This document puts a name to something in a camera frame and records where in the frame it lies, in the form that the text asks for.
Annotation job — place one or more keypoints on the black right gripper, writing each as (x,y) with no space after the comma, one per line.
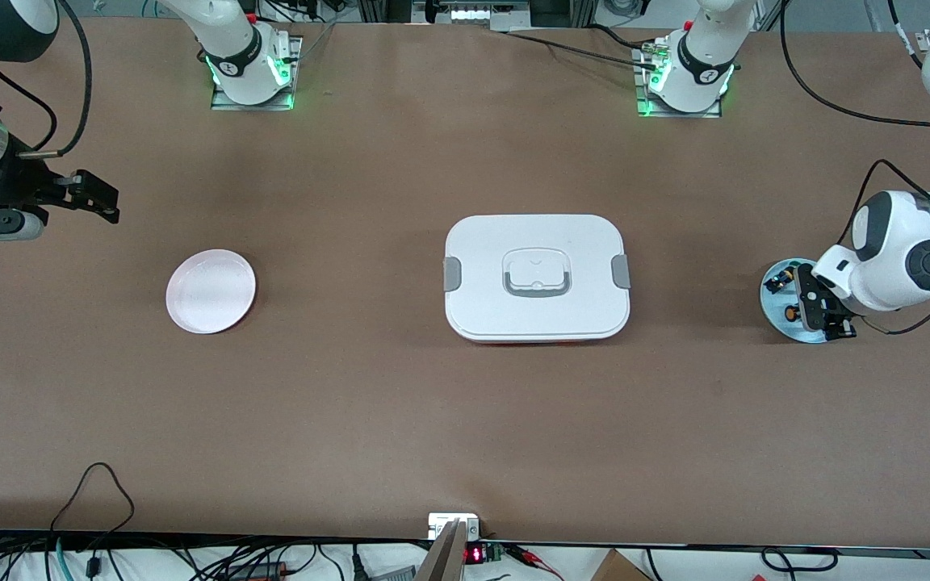
(14,183)

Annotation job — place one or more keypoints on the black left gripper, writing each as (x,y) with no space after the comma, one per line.
(793,282)

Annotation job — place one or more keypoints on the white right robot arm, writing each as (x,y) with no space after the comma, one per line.
(235,48)

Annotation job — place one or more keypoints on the white lidded lunch box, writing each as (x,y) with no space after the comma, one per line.
(538,315)

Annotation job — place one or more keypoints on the small white electronics box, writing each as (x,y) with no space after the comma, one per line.
(442,524)

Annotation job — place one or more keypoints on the light blue round plate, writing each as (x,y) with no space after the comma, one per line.
(780,323)

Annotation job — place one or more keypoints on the pink round plate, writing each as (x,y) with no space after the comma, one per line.
(211,290)

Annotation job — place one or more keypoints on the brown cardboard piece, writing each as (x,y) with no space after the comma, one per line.
(618,569)

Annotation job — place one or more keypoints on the red clip lead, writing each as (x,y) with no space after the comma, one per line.
(534,557)

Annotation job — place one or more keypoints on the black power adapter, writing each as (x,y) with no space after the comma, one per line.
(255,570)

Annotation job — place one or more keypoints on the red digit display board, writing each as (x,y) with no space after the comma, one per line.
(475,554)

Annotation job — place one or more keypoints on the white power strip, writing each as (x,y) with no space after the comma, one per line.
(489,12)

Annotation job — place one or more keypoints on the grey metal bar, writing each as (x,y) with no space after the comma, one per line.
(445,561)

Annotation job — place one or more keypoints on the green push-button switch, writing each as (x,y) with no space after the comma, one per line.
(776,284)

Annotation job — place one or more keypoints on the small aluminium bracket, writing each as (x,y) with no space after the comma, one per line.
(927,40)

